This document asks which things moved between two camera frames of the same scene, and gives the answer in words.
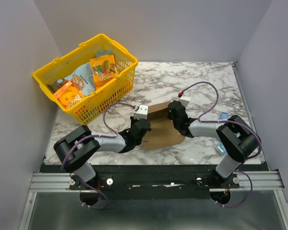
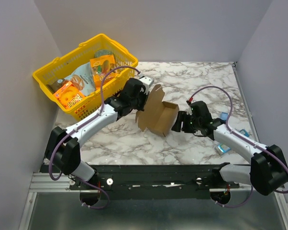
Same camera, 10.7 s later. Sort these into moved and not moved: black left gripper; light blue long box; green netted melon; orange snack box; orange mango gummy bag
Moved: black left gripper
Not moved: orange snack box; green netted melon; light blue long box; orange mango gummy bag
